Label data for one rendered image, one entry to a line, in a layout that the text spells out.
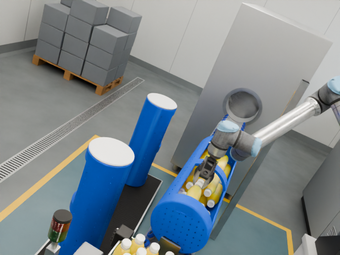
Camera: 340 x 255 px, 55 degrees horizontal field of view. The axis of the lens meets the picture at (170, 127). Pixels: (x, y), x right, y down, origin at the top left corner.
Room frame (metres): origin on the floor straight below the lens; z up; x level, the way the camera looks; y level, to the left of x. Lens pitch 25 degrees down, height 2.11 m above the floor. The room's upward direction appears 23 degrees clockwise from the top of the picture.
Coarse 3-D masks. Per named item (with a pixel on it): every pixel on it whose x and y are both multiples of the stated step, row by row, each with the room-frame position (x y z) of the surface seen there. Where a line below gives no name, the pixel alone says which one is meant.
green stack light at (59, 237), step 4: (48, 232) 0.82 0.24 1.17; (52, 232) 0.80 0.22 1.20; (56, 232) 0.80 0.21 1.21; (64, 232) 0.81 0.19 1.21; (48, 236) 0.81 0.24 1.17; (52, 236) 0.80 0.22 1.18; (56, 236) 0.80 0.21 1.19; (60, 236) 0.80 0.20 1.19; (64, 236) 0.82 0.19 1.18; (52, 240) 0.80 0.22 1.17; (56, 240) 0.80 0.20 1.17; (60, 240) 0.81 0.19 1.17
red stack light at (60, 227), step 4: (52, 220) 0.81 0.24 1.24; (52, 224) 0.80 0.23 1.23; (56, 224) 0.80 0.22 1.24; (60, 224) 0.80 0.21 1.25; (64, 224) 0.80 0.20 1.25; (68, 224) 0.82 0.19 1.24; (52, 228) 0.80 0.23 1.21; (56, 228) 0.80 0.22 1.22; (60, 228) 0.80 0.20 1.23; (64, 228) 0.81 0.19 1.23; (68, 228) 0.82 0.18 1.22; (60, 232) 0.80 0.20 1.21
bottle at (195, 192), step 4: (196, 184) 1.41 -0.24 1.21; (192, 188) 1.36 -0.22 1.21; (196, 188) 1.37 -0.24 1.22; (200, 188) 1.39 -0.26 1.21; (188, 192) 1.34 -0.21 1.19; (192, 192) 1.34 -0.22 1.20; (196, 192) 1.34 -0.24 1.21; (200, 192) 1.36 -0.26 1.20; (192, 196) 1.31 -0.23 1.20; (196, 196) 1.32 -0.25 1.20; (200, 196) 1.36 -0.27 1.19
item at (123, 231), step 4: (120, 228) 1.14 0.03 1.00; (124, 228) 1.15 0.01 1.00; (128, 228) 1.16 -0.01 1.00; (116, 232) 1.11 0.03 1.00; (120, 232) 1.12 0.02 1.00; (124, 232) 1.13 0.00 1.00; (128, 232) 1.14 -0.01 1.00; (132, 232) 1.15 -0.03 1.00; (112, 236) 1.13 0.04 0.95; (116, 236) 1.10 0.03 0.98; (120, 236) 1.10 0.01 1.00; (124, 236) 1.11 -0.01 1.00; (128, 236) 1.11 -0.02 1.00; (132, 236) 1.15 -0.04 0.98; (112, 240) 1.11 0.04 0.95; (116, 240) 1.10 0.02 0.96; (120, 240) 1.10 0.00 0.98; (112, 244) 1.10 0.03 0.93; (112, 248) 1.10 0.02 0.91
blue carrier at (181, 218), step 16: (208, 144) 2.06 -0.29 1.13; (192, 160) 1.66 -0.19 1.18; (224, 176) 1.61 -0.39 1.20; (176, 192) 1.28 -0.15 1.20; (224, 192) 1.55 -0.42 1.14; (160, 208) 1.21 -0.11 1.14; (176, 208) 1.20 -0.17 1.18; (192, 208) 1.19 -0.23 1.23; (208, 208) 1.55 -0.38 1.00; (160, 224) 1.21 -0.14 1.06; (176, 224) 1.20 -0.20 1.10; (192, 224) 1.18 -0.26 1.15; (208, 224) 1.19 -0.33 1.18; (176, 240) 1.19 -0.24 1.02; (192, 240) 1.18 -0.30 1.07
